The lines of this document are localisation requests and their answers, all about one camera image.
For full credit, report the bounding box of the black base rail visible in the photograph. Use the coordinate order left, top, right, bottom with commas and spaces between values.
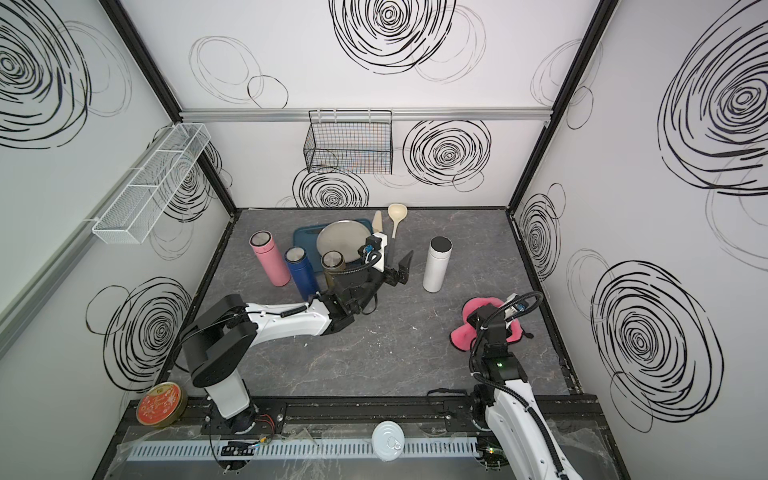
200, 394, 529, 439

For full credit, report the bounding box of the white wire rack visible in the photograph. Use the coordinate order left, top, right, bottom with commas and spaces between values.
92, 123, 211, 244

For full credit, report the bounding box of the black wire basket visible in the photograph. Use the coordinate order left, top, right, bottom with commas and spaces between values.
303, 120, 394, 175

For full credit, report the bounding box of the grey round plate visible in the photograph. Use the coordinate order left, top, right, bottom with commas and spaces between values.
316, 220, 371, 263

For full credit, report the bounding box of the gold thermos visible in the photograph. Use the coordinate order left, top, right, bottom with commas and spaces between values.
321, 250, 346, 290

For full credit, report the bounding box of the teal plastic tray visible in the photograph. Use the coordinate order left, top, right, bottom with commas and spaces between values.
292, 218, 376, 274

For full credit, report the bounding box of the blue thermos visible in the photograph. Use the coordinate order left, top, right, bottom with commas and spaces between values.
284, 246, 319, 301

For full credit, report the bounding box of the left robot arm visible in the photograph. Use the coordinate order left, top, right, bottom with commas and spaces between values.
180, 252, 413, 423

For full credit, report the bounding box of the pink thermos steel lid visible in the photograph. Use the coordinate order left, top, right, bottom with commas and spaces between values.
249, 230, 291, 287

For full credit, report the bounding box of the white slotted cable duct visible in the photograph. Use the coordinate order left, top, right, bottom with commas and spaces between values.
127, 437, 480, 462

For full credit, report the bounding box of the pink microfiber cloth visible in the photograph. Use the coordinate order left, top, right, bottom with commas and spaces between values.
449, 297, 524, 352

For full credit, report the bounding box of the white thermos black lid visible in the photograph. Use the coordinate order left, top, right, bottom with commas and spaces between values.
422, 236, 453, 293

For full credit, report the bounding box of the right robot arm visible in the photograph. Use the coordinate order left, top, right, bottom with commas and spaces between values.
469, 291, 581, 479

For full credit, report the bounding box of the aluminium wall rail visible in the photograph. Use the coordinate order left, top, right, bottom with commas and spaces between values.
180, 106, 552, 123

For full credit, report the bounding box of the white round cap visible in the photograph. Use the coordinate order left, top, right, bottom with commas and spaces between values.
371, 420, 405, 462

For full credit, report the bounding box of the tape roll on floor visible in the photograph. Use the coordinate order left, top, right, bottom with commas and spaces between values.
136, 382, 188, 428

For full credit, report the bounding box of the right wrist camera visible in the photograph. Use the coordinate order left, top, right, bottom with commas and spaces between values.
504, 294, 537, 318

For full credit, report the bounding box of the cream ladle grey handle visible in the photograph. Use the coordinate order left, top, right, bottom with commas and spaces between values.
387, 203, 408, 239

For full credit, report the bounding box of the cream spatula blue handle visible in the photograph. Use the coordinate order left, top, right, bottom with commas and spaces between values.
372, 210, 384, 236

